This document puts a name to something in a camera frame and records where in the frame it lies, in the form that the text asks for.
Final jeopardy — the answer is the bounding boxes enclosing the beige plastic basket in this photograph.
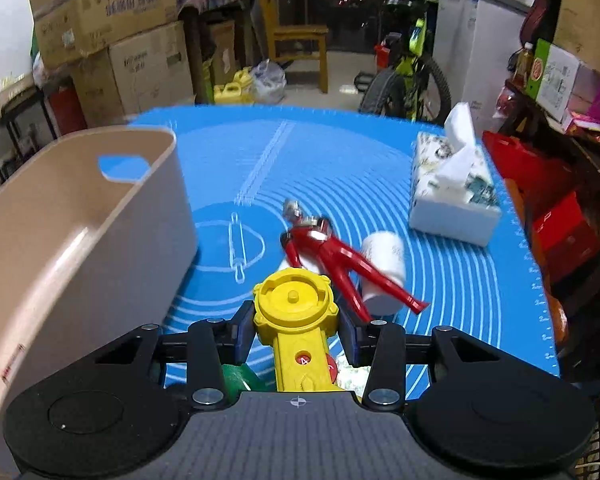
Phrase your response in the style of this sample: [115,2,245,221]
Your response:
[0,125,201,461]

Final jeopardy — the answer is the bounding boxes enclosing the black metal rack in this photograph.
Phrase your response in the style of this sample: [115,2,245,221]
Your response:
[0,87,61,183]

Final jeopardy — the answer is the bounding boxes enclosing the cardboard box with open flaps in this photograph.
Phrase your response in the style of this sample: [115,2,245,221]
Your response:
[27,0,181,68]

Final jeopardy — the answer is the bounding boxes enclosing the tall cardboard box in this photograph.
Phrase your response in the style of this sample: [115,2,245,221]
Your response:
[109,21,197,115]

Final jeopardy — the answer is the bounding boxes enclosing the white chest freezer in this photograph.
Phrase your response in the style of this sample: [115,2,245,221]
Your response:
[432,0,531,128]

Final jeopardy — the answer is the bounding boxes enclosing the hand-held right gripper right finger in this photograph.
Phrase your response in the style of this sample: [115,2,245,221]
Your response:
[337,305,496,408]

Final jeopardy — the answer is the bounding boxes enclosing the yellow plastic toy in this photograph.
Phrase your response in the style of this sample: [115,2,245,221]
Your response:
[252,268,342,393]

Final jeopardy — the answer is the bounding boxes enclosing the green bottle with silver cap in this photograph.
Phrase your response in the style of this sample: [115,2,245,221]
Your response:
[220,362,263,393]

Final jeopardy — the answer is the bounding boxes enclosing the green and white box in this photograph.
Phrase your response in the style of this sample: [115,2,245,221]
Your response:
[526,39,581,122]

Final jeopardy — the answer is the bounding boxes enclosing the red plastic bucket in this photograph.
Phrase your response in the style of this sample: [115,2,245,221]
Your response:
[374,42,398,70]

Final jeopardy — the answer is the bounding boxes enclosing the plain brown cardboard box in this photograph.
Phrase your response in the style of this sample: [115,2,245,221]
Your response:
[71,52,131,128]

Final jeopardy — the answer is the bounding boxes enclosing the red pruning shears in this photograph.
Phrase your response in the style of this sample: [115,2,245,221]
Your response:
[279,199,431,322]

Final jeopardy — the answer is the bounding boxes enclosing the dark wooden table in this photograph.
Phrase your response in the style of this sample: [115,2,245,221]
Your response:
[177,0,256,106]

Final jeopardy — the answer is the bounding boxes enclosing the orange drink bottle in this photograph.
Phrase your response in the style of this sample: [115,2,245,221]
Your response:
[512,42,536,88]

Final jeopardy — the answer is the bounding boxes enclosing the clear plastic bag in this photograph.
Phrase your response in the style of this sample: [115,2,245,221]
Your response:
[250,59,287,105]

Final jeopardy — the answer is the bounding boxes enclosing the wooden chair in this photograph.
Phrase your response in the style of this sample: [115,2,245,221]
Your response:
[253,0,330,94]

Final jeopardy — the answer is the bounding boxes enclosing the red cardboard box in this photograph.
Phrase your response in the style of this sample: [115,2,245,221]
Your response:
[530,190,600,286]
[482,130,576,221]

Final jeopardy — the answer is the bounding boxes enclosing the printed tissue box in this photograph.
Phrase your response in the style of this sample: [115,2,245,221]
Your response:
[409,102,503,247]

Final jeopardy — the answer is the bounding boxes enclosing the yellow plastic jug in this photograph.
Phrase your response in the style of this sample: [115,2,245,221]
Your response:
[232,67,257,103]
[214,82,246,106]

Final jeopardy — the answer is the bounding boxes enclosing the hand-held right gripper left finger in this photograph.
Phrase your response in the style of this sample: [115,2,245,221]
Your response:
[94,301,255,407]

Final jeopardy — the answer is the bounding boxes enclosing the yellow-green bicycle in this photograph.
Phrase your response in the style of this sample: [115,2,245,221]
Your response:
[357,0,453,126]

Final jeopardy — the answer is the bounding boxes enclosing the blue silicone mat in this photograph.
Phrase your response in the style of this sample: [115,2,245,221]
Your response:
[125,105,563,396]

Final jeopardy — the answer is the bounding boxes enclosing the white pill bottle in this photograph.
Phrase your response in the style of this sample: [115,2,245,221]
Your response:
[361,230,407,316]

